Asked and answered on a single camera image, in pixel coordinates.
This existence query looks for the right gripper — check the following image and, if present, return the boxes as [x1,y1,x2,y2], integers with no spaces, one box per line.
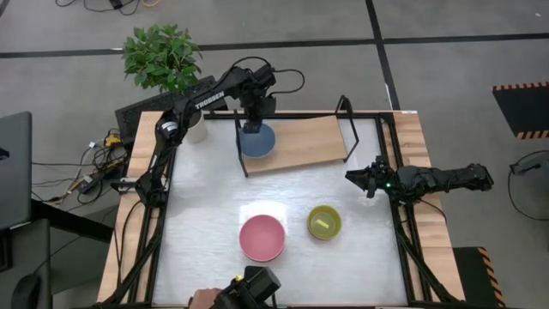
[345,155,400,199]

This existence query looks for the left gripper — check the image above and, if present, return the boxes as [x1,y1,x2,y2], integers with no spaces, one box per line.
[238,94,278,135]

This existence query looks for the large blue bowl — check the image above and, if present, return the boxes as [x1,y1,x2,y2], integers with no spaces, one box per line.
[238,123,277,160]

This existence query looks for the small yellow-green bowl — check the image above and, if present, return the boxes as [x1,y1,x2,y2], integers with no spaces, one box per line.
[306,204,343,241]

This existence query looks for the large pink bowl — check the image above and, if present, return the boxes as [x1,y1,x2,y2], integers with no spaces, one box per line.
[238,214,287,264]

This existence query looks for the white plant pot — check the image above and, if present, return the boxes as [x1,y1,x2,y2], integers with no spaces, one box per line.
[184,109,209,145]

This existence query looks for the green leafy plant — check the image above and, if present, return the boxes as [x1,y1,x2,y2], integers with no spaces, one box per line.
[122,23,204,94]

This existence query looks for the black perforated panel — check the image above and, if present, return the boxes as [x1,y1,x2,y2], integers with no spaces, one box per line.
[114,76,229,143]

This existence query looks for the black mat with hazard stripes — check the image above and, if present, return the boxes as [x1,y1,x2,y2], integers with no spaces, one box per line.
[453,246,508,309]
[492,81,549,141]

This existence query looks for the black device with yellow part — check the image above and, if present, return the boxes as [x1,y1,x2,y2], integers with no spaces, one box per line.
[213,264,283,309]

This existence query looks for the round grey stand base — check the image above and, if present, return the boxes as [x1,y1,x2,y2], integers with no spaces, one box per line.
[508,149,549,222]

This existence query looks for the person's hand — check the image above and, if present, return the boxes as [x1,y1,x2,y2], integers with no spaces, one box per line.
[188,288,225,309]

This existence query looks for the dark grey flat panel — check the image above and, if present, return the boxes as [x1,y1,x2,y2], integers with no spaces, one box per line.
[0,111,33,232]

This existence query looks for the dark desk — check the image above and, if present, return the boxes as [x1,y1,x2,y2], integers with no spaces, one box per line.
[0,199,115,309]

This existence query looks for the black computer mouse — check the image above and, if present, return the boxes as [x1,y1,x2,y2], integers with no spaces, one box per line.
[10,273,43,309]

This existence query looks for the wooden shelf with black frame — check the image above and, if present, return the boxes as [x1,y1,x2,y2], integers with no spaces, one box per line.
[233,94,360,179]

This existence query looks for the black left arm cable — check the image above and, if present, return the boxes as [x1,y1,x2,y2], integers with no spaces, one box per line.
[226,55,307,98]

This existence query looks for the black aluminium table frame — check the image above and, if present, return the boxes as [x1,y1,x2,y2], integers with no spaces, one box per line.
[92,110,473,309]

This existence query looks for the black floor cable bundle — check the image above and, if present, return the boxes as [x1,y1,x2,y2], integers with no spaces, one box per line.
[32,128,130,205]

